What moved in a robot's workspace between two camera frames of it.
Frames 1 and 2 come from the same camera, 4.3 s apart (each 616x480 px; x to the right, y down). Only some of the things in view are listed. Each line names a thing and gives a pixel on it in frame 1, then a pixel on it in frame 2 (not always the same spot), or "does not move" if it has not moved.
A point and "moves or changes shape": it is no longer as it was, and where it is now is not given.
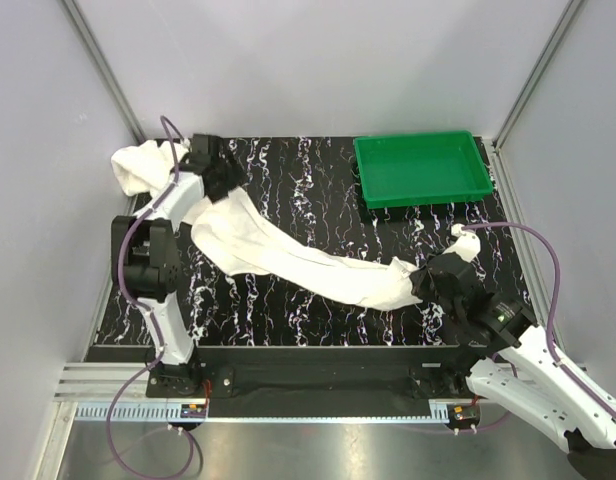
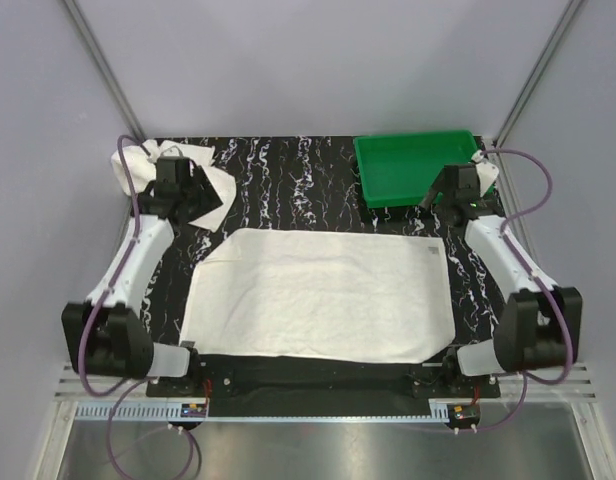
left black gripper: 222,176 → 197,195
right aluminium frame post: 499,164 does not move
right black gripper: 433,281 → 439,191
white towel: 236,230 moves or changes shape
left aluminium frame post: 80,26 does not move
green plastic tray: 420,167 does not move
